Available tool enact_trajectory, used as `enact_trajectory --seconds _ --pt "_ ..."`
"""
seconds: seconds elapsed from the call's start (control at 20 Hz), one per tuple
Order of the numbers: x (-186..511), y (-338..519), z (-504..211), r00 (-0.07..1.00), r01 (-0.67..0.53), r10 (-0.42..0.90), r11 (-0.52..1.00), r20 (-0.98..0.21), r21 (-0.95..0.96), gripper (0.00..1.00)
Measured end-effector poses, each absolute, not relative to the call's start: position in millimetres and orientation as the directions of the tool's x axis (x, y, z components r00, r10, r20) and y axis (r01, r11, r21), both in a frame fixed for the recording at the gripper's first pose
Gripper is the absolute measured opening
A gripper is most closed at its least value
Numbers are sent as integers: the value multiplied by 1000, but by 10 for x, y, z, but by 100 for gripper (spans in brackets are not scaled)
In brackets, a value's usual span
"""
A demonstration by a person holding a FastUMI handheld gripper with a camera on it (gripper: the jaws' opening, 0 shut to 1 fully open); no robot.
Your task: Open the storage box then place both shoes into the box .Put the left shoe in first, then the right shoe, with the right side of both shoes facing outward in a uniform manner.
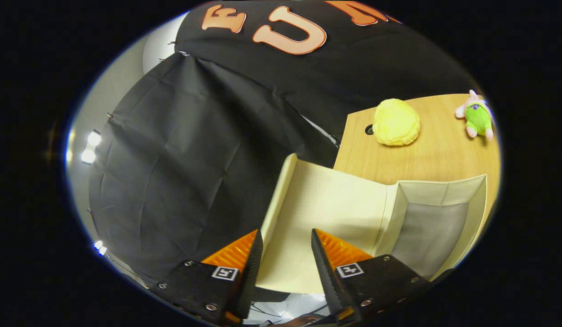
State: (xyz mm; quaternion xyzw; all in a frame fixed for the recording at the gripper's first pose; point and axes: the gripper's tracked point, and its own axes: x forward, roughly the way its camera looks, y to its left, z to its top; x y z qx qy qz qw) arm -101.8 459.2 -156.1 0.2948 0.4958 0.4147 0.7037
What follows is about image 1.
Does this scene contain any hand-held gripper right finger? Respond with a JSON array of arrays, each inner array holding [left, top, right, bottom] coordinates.
[[310, 228, 436, 325]]

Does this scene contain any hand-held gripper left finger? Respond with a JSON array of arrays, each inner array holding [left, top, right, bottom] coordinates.
[[148, 229, 264, 327]]

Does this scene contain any cream fabric storage box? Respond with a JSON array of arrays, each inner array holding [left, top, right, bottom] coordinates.
[[256, 154, 488, 295]]

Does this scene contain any black backdrop cloth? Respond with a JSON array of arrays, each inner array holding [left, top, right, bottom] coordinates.
[[88, 0, 483, 291]]

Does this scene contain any yellow plush bun toy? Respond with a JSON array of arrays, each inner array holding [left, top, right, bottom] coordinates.
[[372, 98, 421, 147]]

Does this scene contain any green and pink plush toy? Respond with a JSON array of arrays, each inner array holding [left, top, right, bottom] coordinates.
[[455, 89, 494, 140]]

